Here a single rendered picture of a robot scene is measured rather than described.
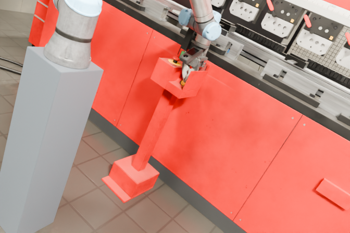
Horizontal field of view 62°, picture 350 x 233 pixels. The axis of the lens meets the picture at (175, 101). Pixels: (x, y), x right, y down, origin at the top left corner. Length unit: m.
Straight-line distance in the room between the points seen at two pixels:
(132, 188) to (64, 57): 0.92
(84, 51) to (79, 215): 0.86
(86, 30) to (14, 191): 0.69
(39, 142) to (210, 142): 0.95
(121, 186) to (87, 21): 1.05
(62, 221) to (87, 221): 0.11
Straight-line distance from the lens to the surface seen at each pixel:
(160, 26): 1.78
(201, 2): 1.13
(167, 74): 1.42
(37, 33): 3.10
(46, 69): 0.99
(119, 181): 1.74
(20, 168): 1.22
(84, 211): 1.59
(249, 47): 1.93
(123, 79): 1.96
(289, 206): 1.66
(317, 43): 1.60
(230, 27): 1.94
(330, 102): 1.61
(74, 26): 0.96
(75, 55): 0.98
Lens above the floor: 1.15
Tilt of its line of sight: 22 degrees down
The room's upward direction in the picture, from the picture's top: 24 degrees clockwise
